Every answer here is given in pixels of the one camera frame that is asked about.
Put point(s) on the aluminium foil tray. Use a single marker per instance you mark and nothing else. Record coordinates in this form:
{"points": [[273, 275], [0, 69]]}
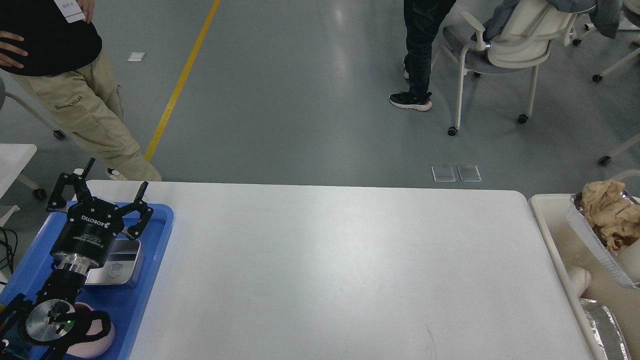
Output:
{"points": [[576, 218]]}

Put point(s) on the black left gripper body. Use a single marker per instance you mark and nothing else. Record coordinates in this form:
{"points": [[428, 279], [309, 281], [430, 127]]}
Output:
{"points": [[88, 234]]}

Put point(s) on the person in khaki trousers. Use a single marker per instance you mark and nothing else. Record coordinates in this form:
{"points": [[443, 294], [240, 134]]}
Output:
{"points": [[52, 49]]}

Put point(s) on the white paper cup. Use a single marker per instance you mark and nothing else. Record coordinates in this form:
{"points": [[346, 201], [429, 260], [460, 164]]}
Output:
{"points": [[628, 258]]}

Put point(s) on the square stainless steel tray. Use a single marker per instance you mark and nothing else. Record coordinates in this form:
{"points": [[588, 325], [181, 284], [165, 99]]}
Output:
{"points": [[122, 267]]}

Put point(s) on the blue plastic tray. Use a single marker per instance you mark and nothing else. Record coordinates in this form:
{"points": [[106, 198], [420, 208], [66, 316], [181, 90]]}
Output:
{"points": [[125, 304]]}

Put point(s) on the clear floor plate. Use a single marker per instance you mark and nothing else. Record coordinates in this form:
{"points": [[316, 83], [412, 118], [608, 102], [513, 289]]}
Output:
{"points": [[469, 173], [443, 174]]}

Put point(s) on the cream plastic bin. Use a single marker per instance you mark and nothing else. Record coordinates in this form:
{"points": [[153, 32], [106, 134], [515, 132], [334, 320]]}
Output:
{"points": [[567, 250]]}

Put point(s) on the person with black sneakers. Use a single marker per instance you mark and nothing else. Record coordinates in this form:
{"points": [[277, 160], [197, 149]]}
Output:
{"points": [[423, 19]]}

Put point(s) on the brown paper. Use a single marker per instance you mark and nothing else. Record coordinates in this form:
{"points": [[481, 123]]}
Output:
{"points": [[614, 219]]}

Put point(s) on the white grey office chair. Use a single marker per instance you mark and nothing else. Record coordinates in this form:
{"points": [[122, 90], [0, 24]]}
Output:
{"points": [[519, 37]]}

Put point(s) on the pink plastic mug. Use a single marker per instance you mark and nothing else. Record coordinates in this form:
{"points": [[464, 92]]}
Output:
{"points": [[92, 349]]}

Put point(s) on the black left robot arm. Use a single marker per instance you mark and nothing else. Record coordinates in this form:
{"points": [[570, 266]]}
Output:
{"points": [[50, 320]]}

